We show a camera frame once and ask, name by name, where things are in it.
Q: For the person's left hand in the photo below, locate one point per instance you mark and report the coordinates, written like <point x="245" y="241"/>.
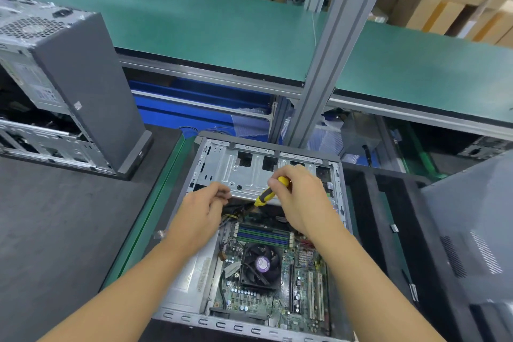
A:
<point x="199" y="213"/>

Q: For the person's right hand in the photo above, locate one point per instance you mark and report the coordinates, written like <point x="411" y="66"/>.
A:
<point x="301" y="201"/>

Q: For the dark grey computer case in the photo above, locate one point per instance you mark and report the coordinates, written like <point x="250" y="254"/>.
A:
<point x="240" y="161"/>

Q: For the black CPU fan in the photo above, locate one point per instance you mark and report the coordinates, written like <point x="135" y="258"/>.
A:
<point x="260" y="264"/>

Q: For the green motherboard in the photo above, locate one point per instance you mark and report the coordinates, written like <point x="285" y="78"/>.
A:
<point x="272" y="290"/>

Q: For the grey case side panel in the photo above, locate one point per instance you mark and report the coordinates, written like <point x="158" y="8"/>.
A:
<point x="473" y="225"/>

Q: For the silver computer case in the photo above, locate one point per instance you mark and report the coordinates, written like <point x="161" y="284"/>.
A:
<point x="72" y="73"/>

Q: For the distant computer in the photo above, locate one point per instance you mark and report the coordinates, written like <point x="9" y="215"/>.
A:
<point x="487" y="147"/>

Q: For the person's right forearm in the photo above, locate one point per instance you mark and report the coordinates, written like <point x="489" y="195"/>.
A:
<point x="377" y="290"/>

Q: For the person's left forearm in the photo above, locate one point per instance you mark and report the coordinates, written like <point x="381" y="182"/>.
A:
<point x="120" y="298"/>

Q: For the silver power supply unit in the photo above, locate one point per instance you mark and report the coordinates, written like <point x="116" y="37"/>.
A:
<point x="192" y="273"/>

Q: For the clear plastic bag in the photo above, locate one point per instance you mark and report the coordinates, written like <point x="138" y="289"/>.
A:
<point x="329" y="136"/>

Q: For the blue plastic crate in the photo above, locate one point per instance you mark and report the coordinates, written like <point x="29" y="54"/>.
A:
<point x="200" y="105"/>

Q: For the black divided foam tray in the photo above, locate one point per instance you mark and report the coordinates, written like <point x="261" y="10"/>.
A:
<point x="401" y="249"/>

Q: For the long green workbench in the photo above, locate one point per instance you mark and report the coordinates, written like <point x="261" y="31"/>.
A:
<point x="200" y="21"/>

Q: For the thick aluminium frame post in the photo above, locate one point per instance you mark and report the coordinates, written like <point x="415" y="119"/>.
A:
<point x="337" y="41"/>

